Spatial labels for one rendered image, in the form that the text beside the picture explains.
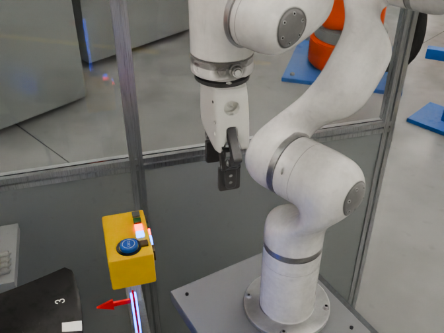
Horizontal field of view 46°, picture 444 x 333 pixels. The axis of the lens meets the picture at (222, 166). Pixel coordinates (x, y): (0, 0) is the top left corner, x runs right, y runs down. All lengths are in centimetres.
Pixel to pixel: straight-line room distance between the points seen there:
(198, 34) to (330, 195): 37
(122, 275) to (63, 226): 57
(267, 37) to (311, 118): 39
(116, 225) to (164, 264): 67
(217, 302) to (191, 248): 68
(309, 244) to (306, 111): 25
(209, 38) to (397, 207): 257
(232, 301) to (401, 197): 213
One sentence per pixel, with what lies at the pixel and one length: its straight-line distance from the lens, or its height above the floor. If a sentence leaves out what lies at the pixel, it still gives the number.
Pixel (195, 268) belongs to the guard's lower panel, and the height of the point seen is 49.
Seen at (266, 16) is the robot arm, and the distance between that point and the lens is 60.
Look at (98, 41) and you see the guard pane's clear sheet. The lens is 144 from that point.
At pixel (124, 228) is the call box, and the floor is 107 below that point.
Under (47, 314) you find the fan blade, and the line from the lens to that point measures 96.
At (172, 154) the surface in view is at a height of 100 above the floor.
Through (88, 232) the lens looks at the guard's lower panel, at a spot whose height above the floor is 75.
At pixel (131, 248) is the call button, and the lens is 118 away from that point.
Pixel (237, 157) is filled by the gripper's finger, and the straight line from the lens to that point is 70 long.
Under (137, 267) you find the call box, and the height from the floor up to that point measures 104.
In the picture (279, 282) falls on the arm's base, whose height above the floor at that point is 109.
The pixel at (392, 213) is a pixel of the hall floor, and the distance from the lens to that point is 309.
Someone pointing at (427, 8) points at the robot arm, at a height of 160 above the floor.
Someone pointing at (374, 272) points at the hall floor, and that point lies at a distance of 272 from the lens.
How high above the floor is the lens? 188
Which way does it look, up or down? 35 degrees down
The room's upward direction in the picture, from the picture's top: straight up
